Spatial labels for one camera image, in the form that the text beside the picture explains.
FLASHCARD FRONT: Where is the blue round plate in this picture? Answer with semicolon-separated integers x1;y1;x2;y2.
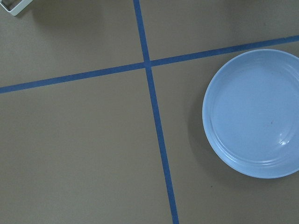
202;49;299;179

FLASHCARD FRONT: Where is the white metal base bracket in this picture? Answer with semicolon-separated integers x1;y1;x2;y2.
0;0;32;16

